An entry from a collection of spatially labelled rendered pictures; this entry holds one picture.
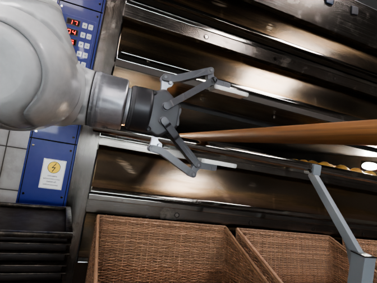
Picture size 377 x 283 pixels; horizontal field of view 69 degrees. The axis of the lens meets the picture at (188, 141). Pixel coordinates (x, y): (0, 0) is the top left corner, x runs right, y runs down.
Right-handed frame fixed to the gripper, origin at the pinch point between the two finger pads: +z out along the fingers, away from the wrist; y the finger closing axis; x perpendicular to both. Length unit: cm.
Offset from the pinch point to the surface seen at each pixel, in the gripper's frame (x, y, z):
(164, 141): -27.1, 3.5, -7.0
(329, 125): 18.4, -0.7, 4.7
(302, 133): 13.8, 0.3, 4.4
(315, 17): -66, -73, 66
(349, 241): -11, 22, 45
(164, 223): -61, 35, 6
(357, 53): -68, -64, 98
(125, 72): -53, -19, -20
